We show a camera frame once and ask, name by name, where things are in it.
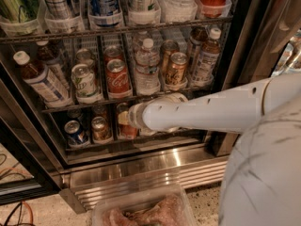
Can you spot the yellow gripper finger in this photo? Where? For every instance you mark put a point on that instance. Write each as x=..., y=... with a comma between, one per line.
x=123, y=118

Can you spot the red coke can bottom shelf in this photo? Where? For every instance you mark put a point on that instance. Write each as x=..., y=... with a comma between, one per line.
x=125, y=131

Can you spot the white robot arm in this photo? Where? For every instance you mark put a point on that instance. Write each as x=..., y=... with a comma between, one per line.
x=262, y=181

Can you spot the gold can bottom shelf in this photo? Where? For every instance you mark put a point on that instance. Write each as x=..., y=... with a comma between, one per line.
x=100, y=129

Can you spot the red coke can middle shelf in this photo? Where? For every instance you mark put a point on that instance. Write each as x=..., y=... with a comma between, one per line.
x=117, y=76

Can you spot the blue pepsi can bottom shelf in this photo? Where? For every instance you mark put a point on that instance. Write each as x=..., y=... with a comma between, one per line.
x=76, y=134

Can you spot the green white can middle shelf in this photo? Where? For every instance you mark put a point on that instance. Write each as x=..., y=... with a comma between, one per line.
x=84, y=80

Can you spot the water bottle middle shelf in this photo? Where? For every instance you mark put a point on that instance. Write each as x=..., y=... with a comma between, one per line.
x=147, y=60

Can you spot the water bottle shelf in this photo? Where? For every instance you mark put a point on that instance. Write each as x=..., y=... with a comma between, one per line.
x=177, y=10
x=147, y=60

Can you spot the rear red can middle shelf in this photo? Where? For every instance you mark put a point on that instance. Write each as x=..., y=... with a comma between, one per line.
x=112, y=52

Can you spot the steel fridge bottom grille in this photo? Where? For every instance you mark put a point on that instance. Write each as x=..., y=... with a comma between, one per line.
x=190, y=166

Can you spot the orange can shelf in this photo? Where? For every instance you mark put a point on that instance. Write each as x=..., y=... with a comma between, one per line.
x=176, y=68
x=168, y=47

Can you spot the rear silver can middle shelf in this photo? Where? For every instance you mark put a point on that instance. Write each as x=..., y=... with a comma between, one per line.
x=85, y=56

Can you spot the silver can shelf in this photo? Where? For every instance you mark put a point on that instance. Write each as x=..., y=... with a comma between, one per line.
x=85, y=56
x=63, y=9

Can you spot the rear orange can middle shelf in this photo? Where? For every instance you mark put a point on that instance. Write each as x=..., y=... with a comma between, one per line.
x=168, y=47

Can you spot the blue white can top shelf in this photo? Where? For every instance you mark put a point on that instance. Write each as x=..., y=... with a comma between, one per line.
x=104, y=10

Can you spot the water bottle top shelf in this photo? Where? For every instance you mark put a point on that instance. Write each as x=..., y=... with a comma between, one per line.
x=177, y=10

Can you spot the silver can top shelf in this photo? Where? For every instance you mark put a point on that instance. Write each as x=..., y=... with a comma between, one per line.
x=63, y=9

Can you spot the green can top left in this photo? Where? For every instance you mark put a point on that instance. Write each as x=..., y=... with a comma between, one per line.
x=19, y=11

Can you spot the fridge glass door right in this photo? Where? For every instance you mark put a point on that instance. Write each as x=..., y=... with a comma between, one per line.
x=258, y=33

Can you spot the tea bottle left rear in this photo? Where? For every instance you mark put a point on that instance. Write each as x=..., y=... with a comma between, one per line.
x=50, y=55

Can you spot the tea bottle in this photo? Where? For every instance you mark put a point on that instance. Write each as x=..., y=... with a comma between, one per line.
x=197, y=36
x=208, y=55
x=40, y=78
x=50, y=55

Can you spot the tea bottle left front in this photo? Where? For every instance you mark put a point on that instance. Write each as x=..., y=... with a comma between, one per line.
x=40, y=78

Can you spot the clear plastic food container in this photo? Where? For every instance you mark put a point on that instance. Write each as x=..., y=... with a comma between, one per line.
x=160, y=206

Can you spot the tea bottle right front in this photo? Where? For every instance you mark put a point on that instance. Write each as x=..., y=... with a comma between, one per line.
x=208, y=55

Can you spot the tea bottle right rear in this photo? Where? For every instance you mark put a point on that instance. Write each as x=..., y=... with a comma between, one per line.
x=197, y=36

